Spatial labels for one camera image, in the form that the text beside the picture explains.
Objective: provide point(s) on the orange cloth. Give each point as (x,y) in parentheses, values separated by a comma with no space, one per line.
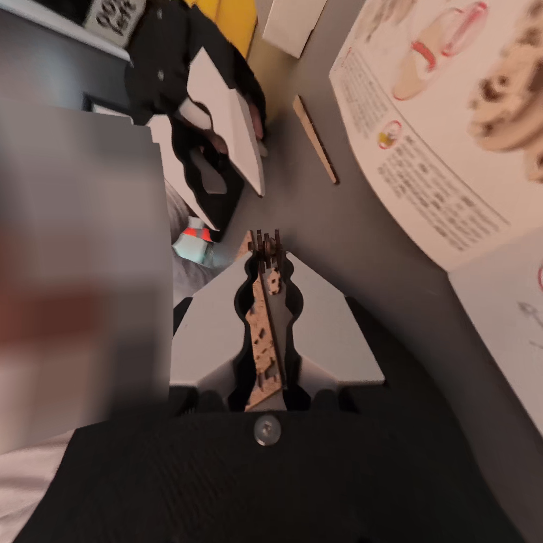
(195,232)

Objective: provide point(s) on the white cardboard box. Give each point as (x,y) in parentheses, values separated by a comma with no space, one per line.
(292,25)

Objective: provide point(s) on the wooden model assembly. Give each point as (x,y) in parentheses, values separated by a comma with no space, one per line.
(265,246)

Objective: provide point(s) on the yellow plastic bin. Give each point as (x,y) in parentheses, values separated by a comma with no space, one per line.
(229,21)

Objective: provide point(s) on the illustrated instruction booklet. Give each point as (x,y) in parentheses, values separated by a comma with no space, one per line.
(424,148)

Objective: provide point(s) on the small wooden gear piece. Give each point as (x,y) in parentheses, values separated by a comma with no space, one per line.
(275,282)

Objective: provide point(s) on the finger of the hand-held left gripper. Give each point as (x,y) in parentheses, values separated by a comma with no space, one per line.
(169,161)
(237,140)

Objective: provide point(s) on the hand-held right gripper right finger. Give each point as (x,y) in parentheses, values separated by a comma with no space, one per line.
(335,339)

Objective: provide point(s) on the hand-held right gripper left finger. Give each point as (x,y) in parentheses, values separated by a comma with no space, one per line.
(208,339)

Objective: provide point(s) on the tapered wooden stick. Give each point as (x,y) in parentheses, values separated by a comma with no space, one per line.
(316,140)

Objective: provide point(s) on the laser-cut wooden parts sheet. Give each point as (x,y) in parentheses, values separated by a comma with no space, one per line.
(263,339)

